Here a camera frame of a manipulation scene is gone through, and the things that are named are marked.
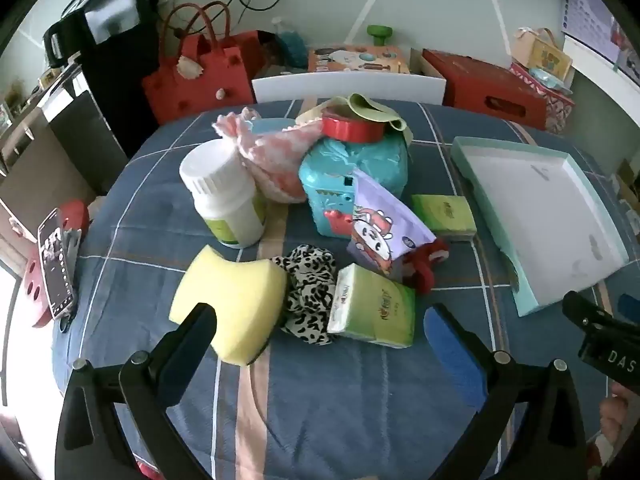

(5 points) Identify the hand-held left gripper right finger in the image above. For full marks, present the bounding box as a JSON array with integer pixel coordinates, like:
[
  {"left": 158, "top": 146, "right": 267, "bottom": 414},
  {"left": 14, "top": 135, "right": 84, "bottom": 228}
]
[{"left": 422, "top": 302, "right": 588, "bottom": 480}]

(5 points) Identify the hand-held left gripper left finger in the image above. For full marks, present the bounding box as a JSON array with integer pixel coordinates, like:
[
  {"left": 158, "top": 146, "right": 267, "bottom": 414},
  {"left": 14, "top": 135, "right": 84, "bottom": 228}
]
[{"left": 55, "top": 302, "right": 218, "bottom": 480}]

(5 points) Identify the yellow sponge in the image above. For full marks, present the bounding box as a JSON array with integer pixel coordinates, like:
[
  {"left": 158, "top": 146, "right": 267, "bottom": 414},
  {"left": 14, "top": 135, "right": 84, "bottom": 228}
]
[{"left": 169, "top": 245, "right": 288, "bottom": 366}]

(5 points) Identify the large green tissue pack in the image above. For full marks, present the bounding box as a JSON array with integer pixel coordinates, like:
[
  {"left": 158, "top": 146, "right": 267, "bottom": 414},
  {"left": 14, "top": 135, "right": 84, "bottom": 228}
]
[{"left": 327, "top": 262, "right": 417, "bottom": 348}]

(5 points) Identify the teal box tray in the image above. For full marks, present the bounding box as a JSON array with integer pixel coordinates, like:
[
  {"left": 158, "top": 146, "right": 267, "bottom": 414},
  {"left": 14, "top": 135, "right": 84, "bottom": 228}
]
[{"left": 451, "top": 136, "right": 630, "bottom": 318}]

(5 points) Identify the leopard print scrunchie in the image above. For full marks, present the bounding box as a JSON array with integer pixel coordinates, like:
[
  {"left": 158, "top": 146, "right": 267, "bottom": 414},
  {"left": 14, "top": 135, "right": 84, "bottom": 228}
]
[{"left": 272, "top": 244, "right": 341, "bottom": 347}]

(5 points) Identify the small green tissue pack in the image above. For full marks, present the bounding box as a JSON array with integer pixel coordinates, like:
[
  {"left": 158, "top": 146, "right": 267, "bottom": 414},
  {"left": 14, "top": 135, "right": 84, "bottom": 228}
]
[{"left": 411, "top": 194, "right": 477, "bottom": 242}]

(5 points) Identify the purple cartoon packet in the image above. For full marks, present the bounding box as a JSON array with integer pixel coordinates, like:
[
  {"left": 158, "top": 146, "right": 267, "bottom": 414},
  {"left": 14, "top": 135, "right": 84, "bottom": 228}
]
[{"left": 347, "top": 170, "right": 436, "bottom": 277}]

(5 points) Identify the pink white fuzzy cloth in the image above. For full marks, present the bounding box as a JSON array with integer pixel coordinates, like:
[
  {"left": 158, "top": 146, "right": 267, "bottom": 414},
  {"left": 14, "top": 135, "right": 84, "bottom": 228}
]
[{"left": 214, "top": 106, "right": 326, "bottom": 205}]

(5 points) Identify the teal plastic jar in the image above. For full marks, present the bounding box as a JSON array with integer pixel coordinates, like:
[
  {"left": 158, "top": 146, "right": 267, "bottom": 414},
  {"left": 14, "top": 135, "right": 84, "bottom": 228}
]
[{"left": 299, "top": 132, "right": 408, "bottom": 236}]

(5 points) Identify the light green cloth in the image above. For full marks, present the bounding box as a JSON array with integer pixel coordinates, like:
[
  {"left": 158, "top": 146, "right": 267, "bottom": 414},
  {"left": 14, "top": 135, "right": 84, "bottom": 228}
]
[{"left": 295, "top": 93, "right": 413, "bottom": 143}]

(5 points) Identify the person's right hand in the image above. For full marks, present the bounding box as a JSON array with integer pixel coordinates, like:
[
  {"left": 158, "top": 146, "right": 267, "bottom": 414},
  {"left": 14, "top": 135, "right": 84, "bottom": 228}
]
[{"left": 598, "top": 384, "right": 640, "bottom": 457}]

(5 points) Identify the blue plaid blanket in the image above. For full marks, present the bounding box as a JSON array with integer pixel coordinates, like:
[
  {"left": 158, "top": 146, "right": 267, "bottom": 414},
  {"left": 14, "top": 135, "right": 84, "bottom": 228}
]
[{"left": 50, "top": 100, "right": 640, "bottom": 480}]

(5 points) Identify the white plastic bottle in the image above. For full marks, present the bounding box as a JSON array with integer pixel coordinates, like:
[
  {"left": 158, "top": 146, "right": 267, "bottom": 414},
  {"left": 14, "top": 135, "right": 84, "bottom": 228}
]
[{"left": 179, "top": 139, "right": 267, "bottom": 250}]

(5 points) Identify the red white patterned box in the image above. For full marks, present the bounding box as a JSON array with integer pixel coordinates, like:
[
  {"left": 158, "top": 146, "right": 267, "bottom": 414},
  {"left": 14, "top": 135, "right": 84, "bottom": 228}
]
[{"left": 510, "top": 62, "right": 576, "bottom": 135}]

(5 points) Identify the light blue packet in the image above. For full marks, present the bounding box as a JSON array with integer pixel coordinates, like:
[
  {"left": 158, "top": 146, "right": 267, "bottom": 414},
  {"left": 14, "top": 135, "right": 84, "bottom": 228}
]
[{"left": 530, "top": 67, "right": 573, "bottom": 93}]

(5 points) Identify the grey cabinet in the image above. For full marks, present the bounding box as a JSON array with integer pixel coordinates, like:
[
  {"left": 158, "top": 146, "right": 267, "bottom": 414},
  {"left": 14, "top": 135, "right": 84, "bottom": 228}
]
[{"left": 0, "top": 62, "right": 131, "bottom": 261}]

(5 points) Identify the red cardboard box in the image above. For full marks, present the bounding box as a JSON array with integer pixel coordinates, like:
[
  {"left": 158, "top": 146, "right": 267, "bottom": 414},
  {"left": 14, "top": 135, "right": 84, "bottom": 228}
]
[{"left": 422, "top": 49, "right": 548, "bottom": 131}]

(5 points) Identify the red felt handbag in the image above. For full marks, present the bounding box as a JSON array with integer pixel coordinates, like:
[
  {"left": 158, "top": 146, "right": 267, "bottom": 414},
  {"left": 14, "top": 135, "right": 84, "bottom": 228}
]
[{"left": 141, "top": 2, "right": 266, "bottom": 126}]

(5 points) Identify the beige gift box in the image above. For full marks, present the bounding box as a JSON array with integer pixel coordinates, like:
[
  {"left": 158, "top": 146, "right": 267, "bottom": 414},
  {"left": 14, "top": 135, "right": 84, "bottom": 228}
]
[{"left": 510, "top": 27, "right": 573, "bottom": 81}]

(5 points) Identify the colourful toy box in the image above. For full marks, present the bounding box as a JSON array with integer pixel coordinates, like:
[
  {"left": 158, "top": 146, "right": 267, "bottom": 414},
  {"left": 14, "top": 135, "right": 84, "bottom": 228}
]
[{"left": 307, "top": 45, "right": 412, "bottom": 75}]

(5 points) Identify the blue soap bottle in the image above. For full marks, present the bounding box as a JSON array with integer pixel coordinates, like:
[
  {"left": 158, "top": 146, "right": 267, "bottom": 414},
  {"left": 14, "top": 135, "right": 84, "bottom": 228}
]
[{"left": 272, "top": 17, "right": 308, "bottom": 68}]

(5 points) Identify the black kitchen appliance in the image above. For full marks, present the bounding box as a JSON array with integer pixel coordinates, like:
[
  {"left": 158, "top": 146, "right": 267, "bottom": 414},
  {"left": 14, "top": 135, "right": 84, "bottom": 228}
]
[{"left": 42, "top": 0, "right": 141, "bottom": 68}]

